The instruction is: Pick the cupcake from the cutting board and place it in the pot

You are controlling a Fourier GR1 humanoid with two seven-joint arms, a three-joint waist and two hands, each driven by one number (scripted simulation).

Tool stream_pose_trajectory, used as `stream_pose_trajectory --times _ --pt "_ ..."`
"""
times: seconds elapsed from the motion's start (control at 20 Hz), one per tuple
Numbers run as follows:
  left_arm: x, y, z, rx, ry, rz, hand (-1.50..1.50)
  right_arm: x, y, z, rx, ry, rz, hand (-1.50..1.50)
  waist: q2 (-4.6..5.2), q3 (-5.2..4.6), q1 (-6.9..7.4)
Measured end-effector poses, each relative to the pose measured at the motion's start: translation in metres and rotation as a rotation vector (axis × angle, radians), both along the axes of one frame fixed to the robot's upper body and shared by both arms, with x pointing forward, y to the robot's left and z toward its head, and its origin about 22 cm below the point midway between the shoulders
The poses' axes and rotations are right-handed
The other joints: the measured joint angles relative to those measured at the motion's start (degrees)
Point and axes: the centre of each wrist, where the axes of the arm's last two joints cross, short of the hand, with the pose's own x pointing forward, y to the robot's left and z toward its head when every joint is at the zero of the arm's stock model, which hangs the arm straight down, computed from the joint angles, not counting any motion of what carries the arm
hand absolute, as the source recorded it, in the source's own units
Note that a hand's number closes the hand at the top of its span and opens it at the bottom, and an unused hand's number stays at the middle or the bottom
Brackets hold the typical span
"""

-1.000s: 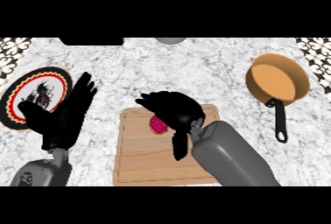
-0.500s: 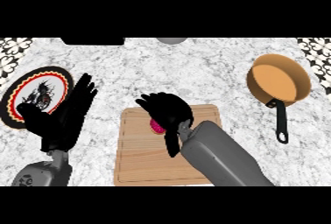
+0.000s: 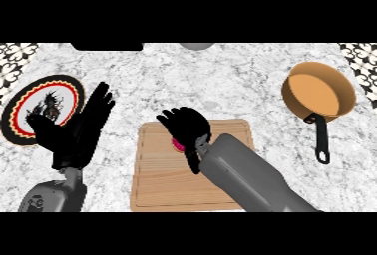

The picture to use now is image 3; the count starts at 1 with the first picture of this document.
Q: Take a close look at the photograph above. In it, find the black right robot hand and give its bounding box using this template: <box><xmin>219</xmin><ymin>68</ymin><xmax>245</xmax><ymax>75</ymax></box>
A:
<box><xmin>155</xmin><ymin>106</ymin><xmax>213</xmax><ymax>175</ymax></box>

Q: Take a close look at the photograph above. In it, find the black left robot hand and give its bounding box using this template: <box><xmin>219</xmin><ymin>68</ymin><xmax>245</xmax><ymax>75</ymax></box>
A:
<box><xmin>25</xmin><ymin>81</ymin><xmax>117</xmax><ymax>171</ymax></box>

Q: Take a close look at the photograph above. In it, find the pink cupcake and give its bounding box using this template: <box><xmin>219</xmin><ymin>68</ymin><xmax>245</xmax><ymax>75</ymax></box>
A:
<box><xmin>170</xmin><ymin>137</ymin><xmax>188</xmax><ymax>153</ymax></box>

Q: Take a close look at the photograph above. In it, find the wooden cutting board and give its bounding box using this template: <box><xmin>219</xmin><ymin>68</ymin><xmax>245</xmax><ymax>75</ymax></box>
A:
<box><xmin>129</xmin><ymin>119</ymin><xmax>256</xmax><ymax>212</ymax></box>

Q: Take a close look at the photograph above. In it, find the patterned round plate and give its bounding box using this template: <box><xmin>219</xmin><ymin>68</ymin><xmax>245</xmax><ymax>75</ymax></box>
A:
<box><xmin>0</xmin><ymin>74</ymin><xmax>86</xmax><ymax>146</ymax></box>

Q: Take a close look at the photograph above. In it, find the grey round object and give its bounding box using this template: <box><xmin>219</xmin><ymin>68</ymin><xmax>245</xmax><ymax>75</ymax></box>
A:
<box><xmin>179</xmin><ymin>42</ymin><xmax>214</xmax><ymax>52</ymax></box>

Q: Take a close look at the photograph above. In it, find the black appliance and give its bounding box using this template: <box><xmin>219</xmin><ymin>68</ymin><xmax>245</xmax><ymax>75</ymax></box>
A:
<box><xmin>70</xmin><ymin>42</ymin><xmax>145</xmax><ymax>52</ymax></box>

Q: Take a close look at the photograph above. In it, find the orange pot with black handle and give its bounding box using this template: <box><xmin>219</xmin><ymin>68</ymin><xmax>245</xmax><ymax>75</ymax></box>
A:
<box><xmin>279</xmin><ymin>61</ymin><xmax>358</xmax><ymax>165</ymax></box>

